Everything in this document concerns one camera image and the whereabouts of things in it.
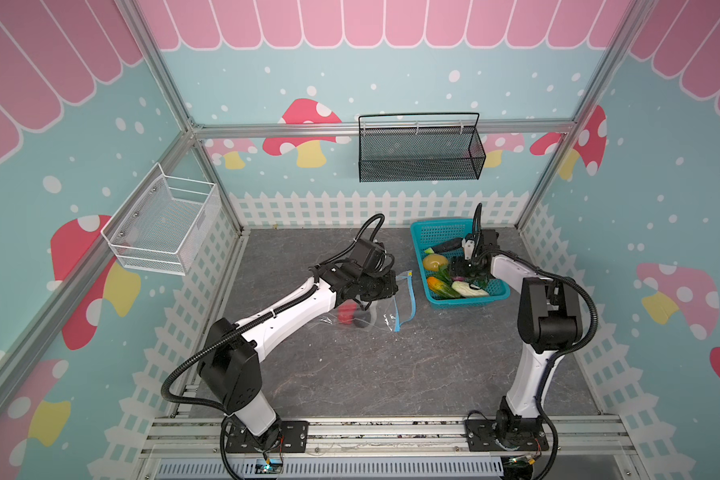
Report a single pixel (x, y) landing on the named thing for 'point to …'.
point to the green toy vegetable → (482, 283)
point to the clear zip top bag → (395, 312)
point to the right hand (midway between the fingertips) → (457, 267)
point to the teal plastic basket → (430, 234)
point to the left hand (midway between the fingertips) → (398, 293)
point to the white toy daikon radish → (463, 288)
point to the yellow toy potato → (433, 261)
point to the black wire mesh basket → (420, 147)
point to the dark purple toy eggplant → (452, 244)
